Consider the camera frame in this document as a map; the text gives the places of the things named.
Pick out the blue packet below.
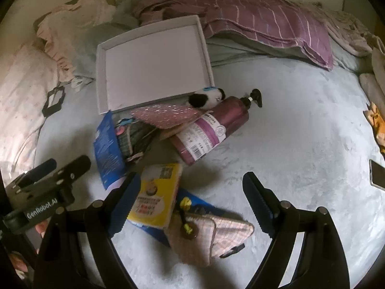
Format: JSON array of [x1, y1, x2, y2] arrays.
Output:
[[93, 111, 125, 190]]

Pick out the green plaid pouch pink button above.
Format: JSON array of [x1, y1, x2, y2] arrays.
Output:
[[115, 118, 158, 163]]

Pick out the yellow tissue pack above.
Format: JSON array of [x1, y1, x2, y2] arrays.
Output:
[[127, 163, 183, 230]]

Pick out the pink glitter pouch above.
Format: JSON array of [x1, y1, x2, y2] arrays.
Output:
[[131, 104, 203, 130]]

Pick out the beige plaid pouch brown button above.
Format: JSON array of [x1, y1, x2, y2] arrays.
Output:
[[164, 213, 255, 268]]

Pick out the purple pump lotion bottle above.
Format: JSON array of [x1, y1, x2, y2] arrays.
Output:
[[170, 89, 262, 166]]

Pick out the black white plush dog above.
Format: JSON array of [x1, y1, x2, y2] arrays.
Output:
[[188, 87, 226, 110]]

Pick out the person's left hand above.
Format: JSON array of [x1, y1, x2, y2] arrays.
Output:
[[35, 219, 49, 238]]

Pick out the pink floral pillow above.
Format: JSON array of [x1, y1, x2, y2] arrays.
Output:
[[1, 44, 61, 183]]

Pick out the white socks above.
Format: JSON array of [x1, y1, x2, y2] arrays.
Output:
[[71, 76, 94, 93]]

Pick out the smartphone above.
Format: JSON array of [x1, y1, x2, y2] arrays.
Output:
[[369, 159, 385, 190]]

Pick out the white shallow tray box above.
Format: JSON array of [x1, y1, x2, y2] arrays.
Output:
[[95, 15, 215, 114]]

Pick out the orange cloth toy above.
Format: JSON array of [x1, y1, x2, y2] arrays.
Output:
[[364, 102, 385, 156]]

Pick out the pink ruffled pillow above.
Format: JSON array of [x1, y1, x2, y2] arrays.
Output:
[[37, 0, 116, 82]]

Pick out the cream plush pillow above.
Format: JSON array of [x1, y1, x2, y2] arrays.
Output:
[[359, 42, 385, 118]]

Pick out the light patterned garment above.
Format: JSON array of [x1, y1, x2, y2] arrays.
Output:
[[297, 2, 384, 58]]

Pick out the purple striped blanket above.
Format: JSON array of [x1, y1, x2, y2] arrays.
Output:
[[133, 0, 333, 70]]

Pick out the black rectangular frame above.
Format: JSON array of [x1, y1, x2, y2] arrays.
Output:
[[42, 85, 65, 118]]

